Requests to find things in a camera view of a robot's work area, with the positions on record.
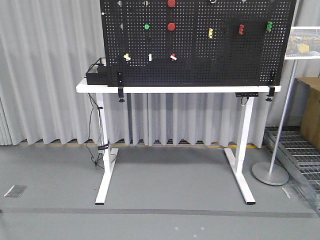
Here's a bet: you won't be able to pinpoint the red-based white toggle switch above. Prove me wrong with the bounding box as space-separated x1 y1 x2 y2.
170 53 177 61

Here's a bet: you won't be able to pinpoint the yellow-based white toggle switch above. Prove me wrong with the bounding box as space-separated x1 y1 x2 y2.
123 53 131 61

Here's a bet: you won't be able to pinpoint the left black pegboard clamp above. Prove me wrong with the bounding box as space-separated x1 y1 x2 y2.
117 71 125 103

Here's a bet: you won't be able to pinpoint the black pegboard clamp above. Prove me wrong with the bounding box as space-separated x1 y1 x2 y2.
117 71 125 103
265 71 276 102

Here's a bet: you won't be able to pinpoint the black electronics box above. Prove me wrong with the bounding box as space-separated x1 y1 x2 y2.
85 57 109 85

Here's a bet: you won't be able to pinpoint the black perforated pegboard panel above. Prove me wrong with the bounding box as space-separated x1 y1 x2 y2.
99 0 296 87

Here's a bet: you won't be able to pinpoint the white standing desk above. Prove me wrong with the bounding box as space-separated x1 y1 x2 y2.
76 78 282 205

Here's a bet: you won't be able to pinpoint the desk height controller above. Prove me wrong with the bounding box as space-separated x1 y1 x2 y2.
235 92 259 98

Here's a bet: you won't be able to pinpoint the lower red mushroom button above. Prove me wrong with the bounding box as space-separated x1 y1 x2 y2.
167 22 176 31

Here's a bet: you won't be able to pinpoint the red mushroom button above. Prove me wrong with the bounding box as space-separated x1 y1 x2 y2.
167 22 176 31
167 0 177 8

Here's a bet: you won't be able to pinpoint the right black pegboard clamp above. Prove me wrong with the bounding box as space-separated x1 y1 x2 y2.
265 71 276 102

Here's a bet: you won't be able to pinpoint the upper red mushroom button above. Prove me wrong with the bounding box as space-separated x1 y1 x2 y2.
167 0 177 8

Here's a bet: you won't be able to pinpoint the grey sign stand pole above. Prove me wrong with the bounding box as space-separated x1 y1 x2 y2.
251 59 299 186

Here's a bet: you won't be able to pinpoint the brown cardboard box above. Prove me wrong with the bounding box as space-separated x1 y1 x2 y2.
297 77 320 150

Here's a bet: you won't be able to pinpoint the metal floor grating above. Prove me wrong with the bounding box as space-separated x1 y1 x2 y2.
275 126 320 214

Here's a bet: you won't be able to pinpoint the framed poster sign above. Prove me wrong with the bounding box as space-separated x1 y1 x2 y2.
284 26 320 60

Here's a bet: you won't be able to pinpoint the black power cables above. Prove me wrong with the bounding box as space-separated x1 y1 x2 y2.
85 92 118 170

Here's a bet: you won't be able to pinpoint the yellow knob switch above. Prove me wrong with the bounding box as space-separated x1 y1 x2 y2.
208 28 213 39

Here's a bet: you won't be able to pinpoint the red knob switch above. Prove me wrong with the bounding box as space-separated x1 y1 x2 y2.
238 24 245 35

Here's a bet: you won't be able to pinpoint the green knob switch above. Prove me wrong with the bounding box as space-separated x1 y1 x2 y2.
266 21 273 33

